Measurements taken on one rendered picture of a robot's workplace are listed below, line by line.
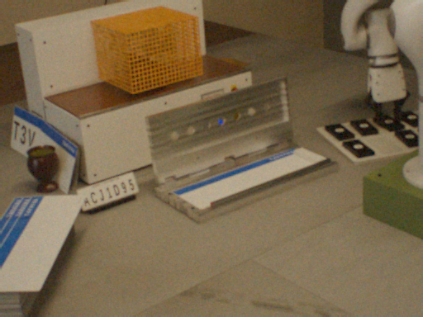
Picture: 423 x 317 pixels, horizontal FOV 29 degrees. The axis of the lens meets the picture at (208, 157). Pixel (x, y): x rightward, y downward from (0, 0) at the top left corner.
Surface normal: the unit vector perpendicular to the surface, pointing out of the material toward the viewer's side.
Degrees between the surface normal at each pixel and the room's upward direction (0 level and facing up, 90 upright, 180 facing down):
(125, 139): 90
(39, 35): 90
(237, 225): 0
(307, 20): 90
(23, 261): 0
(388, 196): 90
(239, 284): 0
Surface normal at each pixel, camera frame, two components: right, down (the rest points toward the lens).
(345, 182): -0.07, -0.92
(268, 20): 0.62, 0.27
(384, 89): 0.30, 0.14
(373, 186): -0.78, 0.30
